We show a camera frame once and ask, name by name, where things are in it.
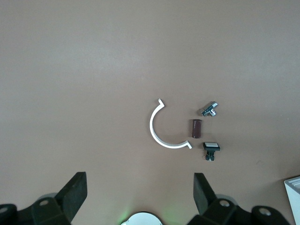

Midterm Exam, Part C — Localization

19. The silver metal pipe fitting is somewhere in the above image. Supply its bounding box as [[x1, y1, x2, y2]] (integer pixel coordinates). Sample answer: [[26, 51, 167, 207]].
[[199, 101, 219, 117]]

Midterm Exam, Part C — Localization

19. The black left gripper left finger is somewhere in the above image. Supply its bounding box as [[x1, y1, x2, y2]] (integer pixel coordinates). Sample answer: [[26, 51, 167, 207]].
[[0, 172, 88, 225]]

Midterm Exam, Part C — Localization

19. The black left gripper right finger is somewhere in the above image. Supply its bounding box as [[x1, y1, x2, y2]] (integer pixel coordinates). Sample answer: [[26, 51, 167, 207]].
[[189, 172, 290, 225]]

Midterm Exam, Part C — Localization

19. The white drawer cabinet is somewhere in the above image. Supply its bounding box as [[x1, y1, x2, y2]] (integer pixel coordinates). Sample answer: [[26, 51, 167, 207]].
[[283, 175, 300, 225]]

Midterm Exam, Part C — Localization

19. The brown cylinder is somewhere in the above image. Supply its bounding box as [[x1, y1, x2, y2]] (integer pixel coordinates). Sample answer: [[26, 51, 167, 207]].
[[188, 119, 203, 139]]

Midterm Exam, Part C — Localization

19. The white rectangular push switch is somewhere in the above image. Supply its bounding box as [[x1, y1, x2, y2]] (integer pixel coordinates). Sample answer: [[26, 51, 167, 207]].
[[201, 141, 221, 162]]

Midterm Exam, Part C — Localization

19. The white semicircular plastic clamp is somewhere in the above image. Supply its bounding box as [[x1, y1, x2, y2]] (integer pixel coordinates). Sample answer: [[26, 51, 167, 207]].
[[149, 97, 193, 150]]

